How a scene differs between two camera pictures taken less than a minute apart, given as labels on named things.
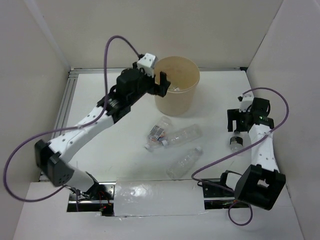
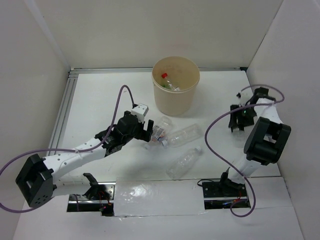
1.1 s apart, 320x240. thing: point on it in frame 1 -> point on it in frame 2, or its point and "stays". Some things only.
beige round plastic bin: (184, 75) stays
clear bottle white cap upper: (186, 133) stays
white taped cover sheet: (133, 197) stays
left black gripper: (159, 89) -> (145, 135)
